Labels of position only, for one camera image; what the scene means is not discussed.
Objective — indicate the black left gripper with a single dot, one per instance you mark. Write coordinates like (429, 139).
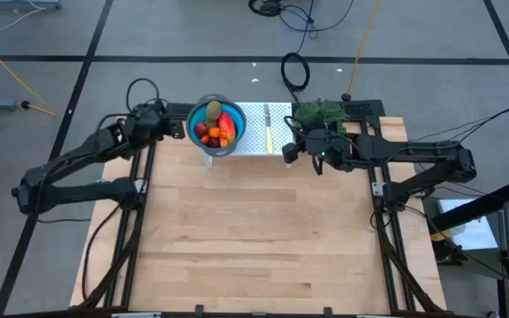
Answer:
(177, 128)

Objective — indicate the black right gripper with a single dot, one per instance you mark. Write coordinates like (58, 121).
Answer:
(290, 152)

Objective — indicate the blue bowl with grey rim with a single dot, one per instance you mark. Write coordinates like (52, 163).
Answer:
(192, 119)

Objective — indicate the dark red toy plum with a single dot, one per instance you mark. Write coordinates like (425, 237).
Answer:
(200, 129)

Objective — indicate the round orange toy orange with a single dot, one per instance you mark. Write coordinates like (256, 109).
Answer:
(214, 132)

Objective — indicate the dark red toy pomegranate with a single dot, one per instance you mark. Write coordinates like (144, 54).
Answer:
(213, 142)

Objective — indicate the green brown toy kiwi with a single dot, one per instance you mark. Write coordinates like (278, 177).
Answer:
(213, 112)

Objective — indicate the red yellow toy mango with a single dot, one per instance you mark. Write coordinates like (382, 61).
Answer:
(227, 126)

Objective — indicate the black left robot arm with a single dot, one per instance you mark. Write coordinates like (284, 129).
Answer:
(82, 192)

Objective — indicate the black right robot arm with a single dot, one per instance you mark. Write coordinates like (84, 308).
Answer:
(413, 152)

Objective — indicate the white perforated metal shelf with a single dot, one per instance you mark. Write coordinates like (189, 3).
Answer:
(254, 132)

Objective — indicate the green plant in white pot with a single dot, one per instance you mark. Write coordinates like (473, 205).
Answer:
(312, 112)

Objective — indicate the black table edge clamp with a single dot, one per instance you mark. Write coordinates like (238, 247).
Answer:
(199, 310)
(327, 311)

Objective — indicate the white paper sheet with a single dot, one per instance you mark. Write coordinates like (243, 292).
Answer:
(471, 229)

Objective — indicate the black stand beam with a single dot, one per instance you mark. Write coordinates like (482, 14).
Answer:
(480, 205)

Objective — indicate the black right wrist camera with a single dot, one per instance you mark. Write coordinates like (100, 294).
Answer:
(331, 154)

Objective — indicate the silver aluminium bracket bar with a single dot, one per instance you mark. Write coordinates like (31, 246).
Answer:
(136, 315)

